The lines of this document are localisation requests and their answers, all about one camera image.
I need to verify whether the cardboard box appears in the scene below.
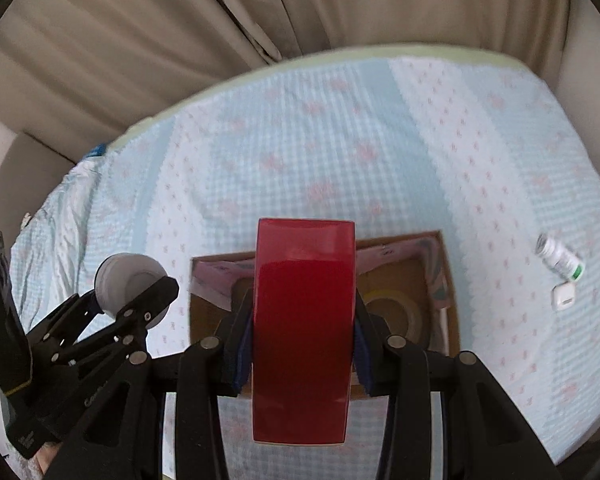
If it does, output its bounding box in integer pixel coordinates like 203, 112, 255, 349
189, 230, 461, 401

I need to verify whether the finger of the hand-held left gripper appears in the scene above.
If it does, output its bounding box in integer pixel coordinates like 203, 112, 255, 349
25, 291, 106, 361
70, 275, 181, 361

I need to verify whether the white round jar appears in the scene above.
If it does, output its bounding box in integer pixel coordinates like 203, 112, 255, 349
94, 252, 171, 331

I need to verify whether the person's left hand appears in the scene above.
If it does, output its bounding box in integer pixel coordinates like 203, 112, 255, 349
34, 442, 63, 480

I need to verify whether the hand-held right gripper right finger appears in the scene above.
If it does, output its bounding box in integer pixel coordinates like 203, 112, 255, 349
352, 292, 566, 480

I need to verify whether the clear tape roll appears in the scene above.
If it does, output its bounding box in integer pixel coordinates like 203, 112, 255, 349
362, 289, 423, 346

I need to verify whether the red box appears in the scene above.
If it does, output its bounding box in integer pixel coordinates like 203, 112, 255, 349
251, 217, 358, 447

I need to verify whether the beige curtain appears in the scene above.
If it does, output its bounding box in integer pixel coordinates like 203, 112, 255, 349
0, 0, 581, 161

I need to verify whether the grey headboard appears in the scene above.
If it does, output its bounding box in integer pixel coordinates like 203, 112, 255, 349
0, 132, 76, 241

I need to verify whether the white bottle with green label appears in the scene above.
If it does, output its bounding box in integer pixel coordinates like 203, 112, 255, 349
534, 232, 586, 281

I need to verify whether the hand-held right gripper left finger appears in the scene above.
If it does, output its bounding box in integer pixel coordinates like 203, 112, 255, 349
40, 292, 261, 480

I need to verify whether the small white case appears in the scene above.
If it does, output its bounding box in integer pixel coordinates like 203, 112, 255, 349
551, 282, 578, 312

